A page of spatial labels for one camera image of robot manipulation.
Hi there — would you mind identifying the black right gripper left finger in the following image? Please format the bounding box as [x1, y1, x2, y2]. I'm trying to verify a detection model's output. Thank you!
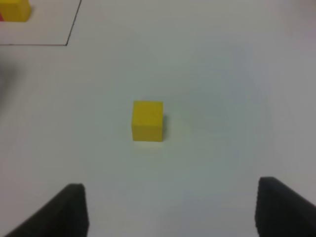
[6, 184, 89, 237]

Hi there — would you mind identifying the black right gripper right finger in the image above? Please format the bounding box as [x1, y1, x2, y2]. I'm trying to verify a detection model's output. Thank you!
[255, 177, 316, 237]

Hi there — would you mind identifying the yellow template cube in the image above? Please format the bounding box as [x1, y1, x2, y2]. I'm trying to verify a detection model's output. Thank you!
[0, 0, 32, 22]

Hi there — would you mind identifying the loose yellow cube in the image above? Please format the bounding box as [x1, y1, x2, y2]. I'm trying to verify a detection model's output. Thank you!
[131, 101, 163, 142]

